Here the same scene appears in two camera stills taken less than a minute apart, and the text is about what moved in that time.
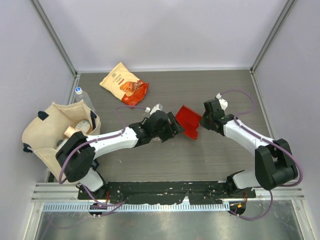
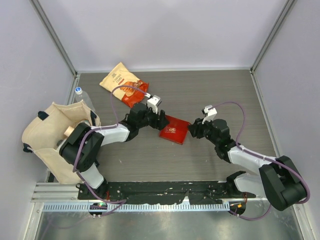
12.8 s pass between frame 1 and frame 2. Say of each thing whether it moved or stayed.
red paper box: moved
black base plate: stayed
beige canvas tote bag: stayed
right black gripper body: moved
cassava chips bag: stayed
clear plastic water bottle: stayed
